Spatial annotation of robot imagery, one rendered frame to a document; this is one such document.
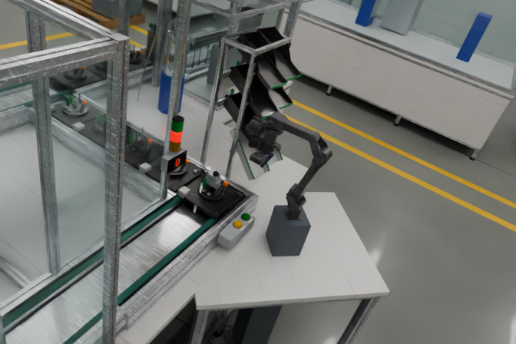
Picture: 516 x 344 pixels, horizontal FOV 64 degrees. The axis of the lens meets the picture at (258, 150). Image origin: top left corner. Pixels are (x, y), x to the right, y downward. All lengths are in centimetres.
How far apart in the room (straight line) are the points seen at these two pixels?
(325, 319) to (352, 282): 98
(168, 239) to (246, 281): 38
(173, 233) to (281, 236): 48
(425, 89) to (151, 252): 431
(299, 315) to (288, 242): 107
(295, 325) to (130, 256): 141
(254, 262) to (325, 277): 33
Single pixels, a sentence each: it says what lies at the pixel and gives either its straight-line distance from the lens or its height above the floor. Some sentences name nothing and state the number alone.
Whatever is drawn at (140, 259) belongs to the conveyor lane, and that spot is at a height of 92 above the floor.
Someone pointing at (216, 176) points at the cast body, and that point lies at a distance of 200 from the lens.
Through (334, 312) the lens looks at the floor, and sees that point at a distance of 307.
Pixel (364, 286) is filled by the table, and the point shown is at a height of 86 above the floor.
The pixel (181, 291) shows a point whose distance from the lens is 181.
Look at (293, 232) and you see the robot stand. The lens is 192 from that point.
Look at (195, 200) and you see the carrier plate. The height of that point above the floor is 97.
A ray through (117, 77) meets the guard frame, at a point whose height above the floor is 192.
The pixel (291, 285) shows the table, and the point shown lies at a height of 86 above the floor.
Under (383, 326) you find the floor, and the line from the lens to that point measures 316.
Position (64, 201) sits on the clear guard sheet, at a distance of 97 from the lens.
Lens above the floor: 231
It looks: 33 degrees down
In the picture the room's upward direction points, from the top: 15 degrees clockwise
